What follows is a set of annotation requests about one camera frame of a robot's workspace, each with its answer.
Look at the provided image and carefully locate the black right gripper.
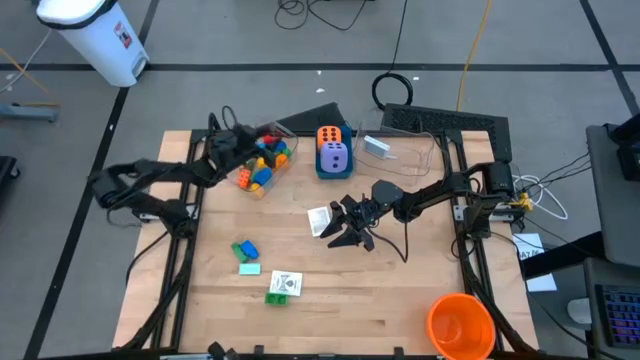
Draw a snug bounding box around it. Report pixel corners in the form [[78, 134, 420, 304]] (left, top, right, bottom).
[[319, 193, 382, 253]]

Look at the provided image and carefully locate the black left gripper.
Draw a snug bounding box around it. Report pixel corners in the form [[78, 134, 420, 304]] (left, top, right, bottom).
[[209, 122, 282, 174]]

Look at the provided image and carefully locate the grey-backed playing card deck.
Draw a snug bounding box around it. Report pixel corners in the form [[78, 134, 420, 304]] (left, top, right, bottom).
[[306, 206, 333, 238]]

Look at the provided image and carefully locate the orange foam die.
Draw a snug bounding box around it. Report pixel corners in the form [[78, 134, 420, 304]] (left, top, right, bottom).
[[316, 124, 343, 150]]

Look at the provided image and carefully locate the purple foam die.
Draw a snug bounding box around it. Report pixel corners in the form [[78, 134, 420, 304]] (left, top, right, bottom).
[[319, 141, 349, 174]]

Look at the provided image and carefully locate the blue-backed playing card deck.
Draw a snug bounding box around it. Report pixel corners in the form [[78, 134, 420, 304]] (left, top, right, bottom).
[[361, 134, 392, 160]]

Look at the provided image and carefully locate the clear plastic container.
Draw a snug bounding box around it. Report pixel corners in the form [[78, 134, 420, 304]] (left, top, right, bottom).
[[222, 119, 300, 202], [353, 119, 435, 179]]

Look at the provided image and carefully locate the black tilted panel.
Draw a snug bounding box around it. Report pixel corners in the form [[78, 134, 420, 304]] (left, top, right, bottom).
[[273, 101, 351, 132]]

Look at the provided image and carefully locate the blue plastic bin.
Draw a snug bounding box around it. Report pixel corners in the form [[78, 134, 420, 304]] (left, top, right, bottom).
[[314, 123, 355, 181]]

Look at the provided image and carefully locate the white emblem playing card deck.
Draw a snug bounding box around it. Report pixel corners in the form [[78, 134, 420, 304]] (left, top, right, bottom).
[[268, 269, 304, 298]]

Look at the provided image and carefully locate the orange plastic bowl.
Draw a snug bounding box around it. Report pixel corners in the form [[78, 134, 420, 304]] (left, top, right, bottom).
[[425, 292, 497, 360]]

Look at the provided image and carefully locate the white paper sheet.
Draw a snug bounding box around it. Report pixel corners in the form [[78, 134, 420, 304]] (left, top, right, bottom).
[[524, 272, 558, 293], [512, 232, 546, 261]]

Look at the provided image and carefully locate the white trash can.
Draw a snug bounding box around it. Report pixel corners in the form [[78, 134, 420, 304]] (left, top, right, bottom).
[[34, 0, 150, 89]]

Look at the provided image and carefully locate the black desk bar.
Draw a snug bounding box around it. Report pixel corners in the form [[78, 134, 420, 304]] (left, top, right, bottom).
[[522, 232, 606, 279]]

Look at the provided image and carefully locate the grey stand base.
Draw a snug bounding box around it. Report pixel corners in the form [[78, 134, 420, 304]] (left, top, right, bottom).
[[0, 102, 60, 124]]

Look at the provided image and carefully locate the white computer mouse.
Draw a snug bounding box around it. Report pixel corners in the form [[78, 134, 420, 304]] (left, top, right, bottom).
[[567, 297, 594, 325]]

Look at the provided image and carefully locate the grey keyboard desk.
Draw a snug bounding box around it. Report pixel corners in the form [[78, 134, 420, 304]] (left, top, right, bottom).
[[582, 257, 640, 360]]

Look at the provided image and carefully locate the black caster base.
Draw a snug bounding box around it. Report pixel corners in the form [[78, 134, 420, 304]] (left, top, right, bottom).
[[0, 155, 21, 194]]

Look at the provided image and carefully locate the grey side desk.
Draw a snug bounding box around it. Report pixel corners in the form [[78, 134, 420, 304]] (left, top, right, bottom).
[[585, 122, 640, 269]]

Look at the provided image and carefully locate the black computer keyboard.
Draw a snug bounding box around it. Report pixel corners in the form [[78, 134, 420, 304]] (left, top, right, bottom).
[[594, 283, 640, 350]]

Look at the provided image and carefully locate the black desk device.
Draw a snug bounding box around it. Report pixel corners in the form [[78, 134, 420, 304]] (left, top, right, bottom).
[[607, 113, 640, 182]]

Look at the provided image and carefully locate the black metal table frame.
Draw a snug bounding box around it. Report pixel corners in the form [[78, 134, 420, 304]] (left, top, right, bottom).
[[112, 112, 541, 360]]

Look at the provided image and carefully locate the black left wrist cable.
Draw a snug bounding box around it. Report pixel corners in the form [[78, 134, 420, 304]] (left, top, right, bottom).
[[221, 104, 242, 132]]

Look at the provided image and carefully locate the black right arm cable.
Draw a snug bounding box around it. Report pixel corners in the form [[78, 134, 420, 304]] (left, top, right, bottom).
[[369, 214, 412, 264]]

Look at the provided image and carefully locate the black tangled cable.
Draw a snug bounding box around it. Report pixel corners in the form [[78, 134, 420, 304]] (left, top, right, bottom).
[[273, 0, 371, 32]]

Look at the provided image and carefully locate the black cable with coil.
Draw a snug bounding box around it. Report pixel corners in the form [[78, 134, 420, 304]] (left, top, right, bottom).
[[370, 0, 415, 112]]

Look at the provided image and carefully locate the black left base cable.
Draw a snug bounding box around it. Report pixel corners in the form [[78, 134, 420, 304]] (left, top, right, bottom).
[[124, 232, 169, 286]]

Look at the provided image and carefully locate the yellow cable connector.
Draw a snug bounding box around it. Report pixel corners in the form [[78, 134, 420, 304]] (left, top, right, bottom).
[[510, 192, 535, 211]]

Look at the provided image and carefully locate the white looped cable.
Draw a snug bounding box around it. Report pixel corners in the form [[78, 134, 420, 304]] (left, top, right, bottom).
[[504, 172, 570, 221]]

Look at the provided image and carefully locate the yellow hanging cable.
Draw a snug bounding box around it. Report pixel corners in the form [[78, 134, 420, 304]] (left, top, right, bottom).
[[454, 0, 494, 112]]

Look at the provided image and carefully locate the white floor cable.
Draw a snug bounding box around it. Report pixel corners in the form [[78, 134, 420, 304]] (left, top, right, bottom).
[[0, 27, 54, 96]]

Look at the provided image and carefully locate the thin yellow floor cable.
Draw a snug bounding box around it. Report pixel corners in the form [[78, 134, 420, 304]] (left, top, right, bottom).
[[0, 47, 59, 109]]

